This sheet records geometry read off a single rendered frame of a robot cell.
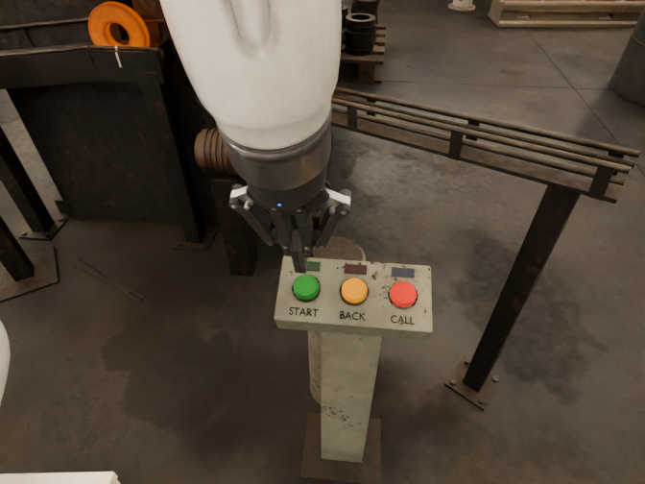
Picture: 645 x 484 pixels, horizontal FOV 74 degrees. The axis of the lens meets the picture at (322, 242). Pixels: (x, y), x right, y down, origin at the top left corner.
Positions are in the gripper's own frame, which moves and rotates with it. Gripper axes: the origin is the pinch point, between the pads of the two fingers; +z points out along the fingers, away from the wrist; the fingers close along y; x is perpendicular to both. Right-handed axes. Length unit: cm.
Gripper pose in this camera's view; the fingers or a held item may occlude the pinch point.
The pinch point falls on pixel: (299, 253)
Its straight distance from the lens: 55.9
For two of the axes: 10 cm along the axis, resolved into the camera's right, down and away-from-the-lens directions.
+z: 0.3, 4.6, 8.9
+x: -0.9, 8.9, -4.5
